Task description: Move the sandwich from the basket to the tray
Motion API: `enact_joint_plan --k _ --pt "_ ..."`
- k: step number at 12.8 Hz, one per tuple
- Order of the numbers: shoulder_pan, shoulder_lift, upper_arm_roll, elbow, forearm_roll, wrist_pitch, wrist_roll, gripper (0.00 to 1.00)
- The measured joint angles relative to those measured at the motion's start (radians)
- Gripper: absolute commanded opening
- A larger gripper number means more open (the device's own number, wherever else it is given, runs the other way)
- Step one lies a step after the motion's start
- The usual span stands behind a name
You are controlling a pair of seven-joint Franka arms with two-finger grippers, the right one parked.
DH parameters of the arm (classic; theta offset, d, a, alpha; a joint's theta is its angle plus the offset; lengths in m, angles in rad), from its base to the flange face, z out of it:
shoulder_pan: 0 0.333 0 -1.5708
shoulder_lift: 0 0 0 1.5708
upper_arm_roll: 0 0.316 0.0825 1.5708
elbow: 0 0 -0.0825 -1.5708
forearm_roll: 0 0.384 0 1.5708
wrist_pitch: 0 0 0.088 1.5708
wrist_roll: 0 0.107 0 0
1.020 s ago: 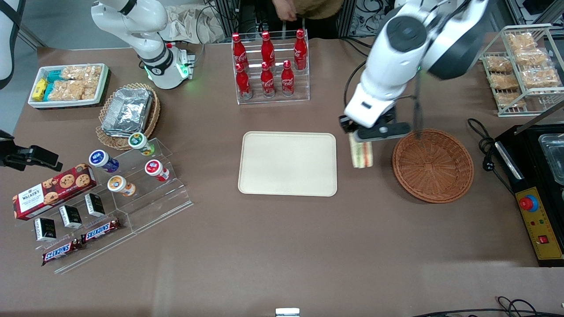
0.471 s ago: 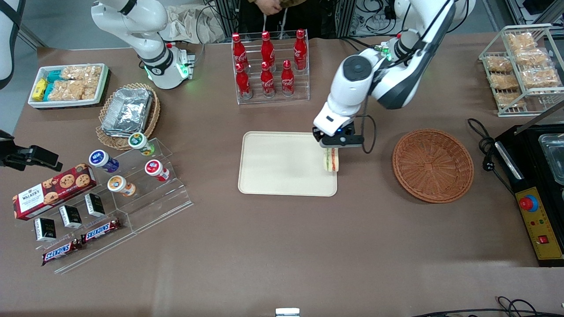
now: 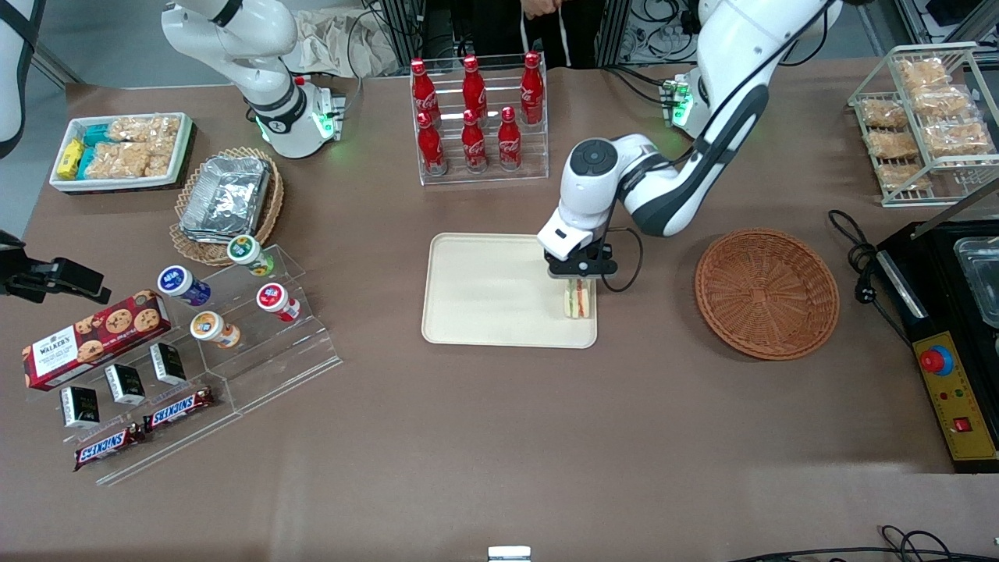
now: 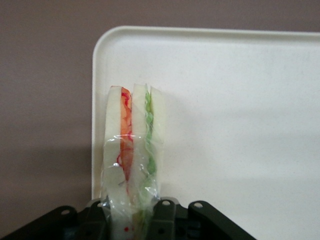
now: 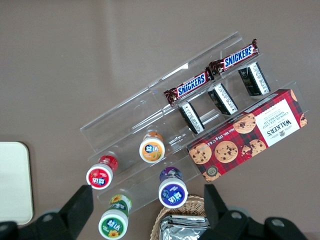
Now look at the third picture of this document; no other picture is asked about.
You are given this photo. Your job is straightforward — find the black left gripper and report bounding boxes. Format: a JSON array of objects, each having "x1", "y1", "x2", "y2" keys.
[{"x1": 546, "y1": 244, "x2": 620, "y2": 301}]

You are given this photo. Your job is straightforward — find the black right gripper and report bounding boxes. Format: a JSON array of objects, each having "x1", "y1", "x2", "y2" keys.
[{"x1": 0, "y1": 230, "x2": 112, "y2": 306}]

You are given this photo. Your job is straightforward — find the triangular sandwich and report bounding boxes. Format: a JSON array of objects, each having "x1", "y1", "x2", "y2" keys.
[{"x1": 563, "y1": 279, "x2": 595, "y2": 320}]

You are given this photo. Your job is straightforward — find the cream plastic serving tray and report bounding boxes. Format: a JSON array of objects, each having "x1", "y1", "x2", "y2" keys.
[{"x1": 421, "y1": 232, "x2": 599, "y2": 350}]

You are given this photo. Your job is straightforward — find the white rectangular snack tray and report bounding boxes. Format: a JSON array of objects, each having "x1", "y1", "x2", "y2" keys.
[{"x1": 48, "y1": 112, "x2": 194, "y2": 194}]

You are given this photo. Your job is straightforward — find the brown round wicker basket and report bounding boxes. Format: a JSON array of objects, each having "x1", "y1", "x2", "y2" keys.
[{"x1": 694, "y1": 227, "x2": 841, "y2": 362}]

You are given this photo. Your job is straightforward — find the light oval wicker basket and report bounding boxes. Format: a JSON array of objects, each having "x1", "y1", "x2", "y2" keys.
[{"x1": 169, "y1": 146, "x2": 286, "y2": 269}]

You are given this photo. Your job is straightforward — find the red Walkers cookie box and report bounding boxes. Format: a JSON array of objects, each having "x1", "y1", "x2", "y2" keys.
[{"x1": 21, "y1": 290, "x2": 173, "y2": 392}]

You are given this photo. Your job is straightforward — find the blue cap yogurt bottle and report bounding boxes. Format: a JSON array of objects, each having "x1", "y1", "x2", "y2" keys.
[{"x1": 156, "y1": 265, "x2": 212, "y2": 308}]

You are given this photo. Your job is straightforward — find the small black chocolate box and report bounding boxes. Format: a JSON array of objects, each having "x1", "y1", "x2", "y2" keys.
[
  {"x1": 149, "y1": 341, "x2": 188, "y2": 386},
  {"x1": 60, "y1": 385, "x2": 101, "y2": 429},
  {"x1": 104, "y1": 363, "x2": 148, "y2": 406}
]

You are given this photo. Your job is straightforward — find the yellow snack pack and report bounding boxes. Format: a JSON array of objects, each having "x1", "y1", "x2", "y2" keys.
[{"x1": 57, "y1": 138, "x2": 86, "y2": 180}]

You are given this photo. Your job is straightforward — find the bagged rice cracker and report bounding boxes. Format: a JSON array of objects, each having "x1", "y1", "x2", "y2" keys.
[
  {"x1": 921, "y1": 119, "x2": 995, "y2": 158},
  {"x1": 895, "y1": 58, "x2": 952, "y2": 91},
  {"x1": 860, "y1": 97, "x2": 909, "y2": 130},
  {"x1": 877, "y1": 160, "x2": 934, "y2": 193},
  {"x1": 866, "y1": 129, "x2": 921, "y2": 162},
  {"x1": 107, "y1": 115, "x2": 182, "y2": 144},
  {"x1": 908, "y1": 84, "x2": 978, "y2": 119},
  {"x1": 144, "y1": 139, "x2": 179, "y2": 178},
  {"x1": 86, "y1": 141, "x2": 154, "y2": 180}
]

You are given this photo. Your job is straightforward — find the orange cap yogurt bottle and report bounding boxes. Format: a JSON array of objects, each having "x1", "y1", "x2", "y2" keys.
[{"x1": 189, "y1": 310, "x2": 242, "y2": 350}]

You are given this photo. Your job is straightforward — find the clear acrylic bottle rack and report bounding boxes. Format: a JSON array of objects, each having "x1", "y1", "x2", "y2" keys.
[{"x1": 411, "y1": 53, "x2": 550, "y2": 187}]

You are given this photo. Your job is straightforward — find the red cola bottle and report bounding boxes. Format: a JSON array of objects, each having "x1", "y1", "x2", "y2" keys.
[
  {"x1": 416, "y1": 111, "x2": 448, "y2": 177},
  {"x1": 460, "y1": 108, "x2": 489, "y2": 174},
  {"x1": 520, "y1": 50, "x2": 546, "y2": 127},
  {"x1": 411, "y1": 58, "x2": 439, "y2": 126},
  {"x1": 496, "y1": 106, "x2": 523, "y2": 173},
  {"x1": 461, "y1": 54, "x2": 489, "y2": 118}
]

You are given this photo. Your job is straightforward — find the Snickers chocolate bar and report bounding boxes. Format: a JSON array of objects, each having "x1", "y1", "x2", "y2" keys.
[
  {"x1": 73, "y1": 423, "x2": 148, "y2": 472},
  {"x1": 142, "y1": 387, "x2": 216, "y2": 433}
]

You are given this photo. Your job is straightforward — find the stack of foil containers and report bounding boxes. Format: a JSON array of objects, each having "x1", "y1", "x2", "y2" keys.
[{"x1": 179, "y1": 154, "x2": 272, "y2": 245}]

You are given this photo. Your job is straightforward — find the green cap yogurt bottle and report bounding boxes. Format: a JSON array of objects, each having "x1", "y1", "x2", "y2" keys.
[{"x1": 226, "y1": 233, "x2": 276, "y2": 279}]

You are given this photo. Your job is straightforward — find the clear acrylic stepped stand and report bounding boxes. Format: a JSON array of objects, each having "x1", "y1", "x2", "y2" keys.
[
  {"x1": 187, "y1": 243, "x2": 345, "y2": 416},
  {"x1": 27, "y1": 328, "x2": 244, "y2": 488}
]

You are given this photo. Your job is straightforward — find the red cap yogurt bottle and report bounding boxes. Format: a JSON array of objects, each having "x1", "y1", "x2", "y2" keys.
[{"x1": 255, "y1": 282, "x2": 302, "y2": 323}]

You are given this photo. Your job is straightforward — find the person in dark clothes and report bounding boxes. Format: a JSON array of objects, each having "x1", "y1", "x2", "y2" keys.
[{"x1": 468, "y1": 0, "x2": 608, "y2": 69}]

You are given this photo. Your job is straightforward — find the black appliance with yellow panel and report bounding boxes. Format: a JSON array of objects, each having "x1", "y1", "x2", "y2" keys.
[{"x1": 875, "y1": 218, "x2": 999, "y2": 475}]

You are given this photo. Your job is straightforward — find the crumpled beige bag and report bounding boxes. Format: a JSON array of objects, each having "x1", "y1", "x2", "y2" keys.
[{"x1": 283, "y1": 6, "x2": 400, "y2": 79}]

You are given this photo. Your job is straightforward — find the red emergency stop button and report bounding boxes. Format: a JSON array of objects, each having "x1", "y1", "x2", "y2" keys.
[{"x1": 919, "y1": 344, "x2": 955, "y2": 378}]

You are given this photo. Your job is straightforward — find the metal appliance lid bar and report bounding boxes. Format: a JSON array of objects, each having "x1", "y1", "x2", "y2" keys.
[{"x1": 909, "y1": 177, "x2": 999, "y2": 240}]

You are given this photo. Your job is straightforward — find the clear plastic container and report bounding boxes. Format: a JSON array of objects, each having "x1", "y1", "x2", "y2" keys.
[{"x1": 951, "y1": 236, "x2": 999, "y2": 329}]

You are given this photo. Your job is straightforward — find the black power cable with plug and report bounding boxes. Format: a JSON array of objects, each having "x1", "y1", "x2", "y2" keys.
[{"x1": 827, "y1": 208, "x2": 915, "y2": 346}]

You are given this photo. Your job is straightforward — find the white wire shelf rack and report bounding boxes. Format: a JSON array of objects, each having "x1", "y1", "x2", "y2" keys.
[{"x1": 848, "y1": 41, "x2": 999, "y2": 208}]

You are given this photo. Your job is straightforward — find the black cables on table edge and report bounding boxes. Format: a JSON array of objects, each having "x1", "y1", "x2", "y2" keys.
[{"x1": 726, "y1": 524, "x2": 999, "y2": 562}]

